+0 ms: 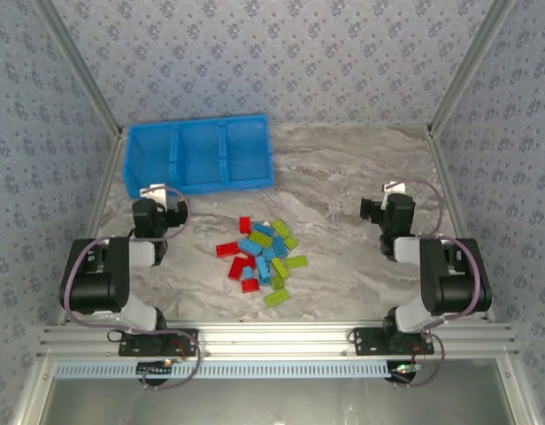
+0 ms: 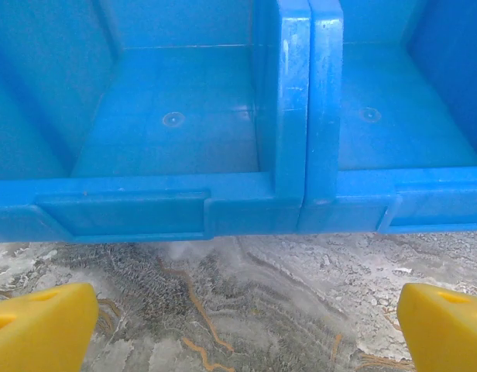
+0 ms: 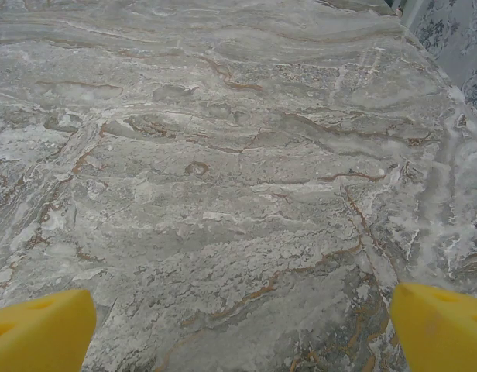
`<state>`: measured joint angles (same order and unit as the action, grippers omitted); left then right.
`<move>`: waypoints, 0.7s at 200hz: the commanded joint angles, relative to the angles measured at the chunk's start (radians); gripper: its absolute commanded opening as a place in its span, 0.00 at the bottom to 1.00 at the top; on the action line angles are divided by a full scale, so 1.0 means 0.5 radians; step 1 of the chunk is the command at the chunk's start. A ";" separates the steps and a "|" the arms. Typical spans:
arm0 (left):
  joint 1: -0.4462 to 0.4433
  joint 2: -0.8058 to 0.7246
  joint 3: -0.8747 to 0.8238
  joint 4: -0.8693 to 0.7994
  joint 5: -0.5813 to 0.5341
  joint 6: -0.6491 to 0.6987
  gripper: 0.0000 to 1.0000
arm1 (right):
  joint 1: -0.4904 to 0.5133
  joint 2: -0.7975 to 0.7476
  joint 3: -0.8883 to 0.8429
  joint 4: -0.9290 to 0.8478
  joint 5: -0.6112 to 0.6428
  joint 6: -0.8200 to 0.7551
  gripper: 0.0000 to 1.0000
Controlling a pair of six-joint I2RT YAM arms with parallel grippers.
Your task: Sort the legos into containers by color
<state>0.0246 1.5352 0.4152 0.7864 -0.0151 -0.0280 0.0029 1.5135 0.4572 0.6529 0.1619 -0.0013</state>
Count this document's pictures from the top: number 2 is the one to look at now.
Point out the blue plastic storage bin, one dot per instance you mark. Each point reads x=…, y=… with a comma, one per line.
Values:
x=165, y=116
x=378, y=116

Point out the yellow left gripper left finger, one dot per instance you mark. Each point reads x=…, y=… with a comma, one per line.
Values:
x=41, y=329

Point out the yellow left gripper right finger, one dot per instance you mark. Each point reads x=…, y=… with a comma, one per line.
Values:
x=443, y=333

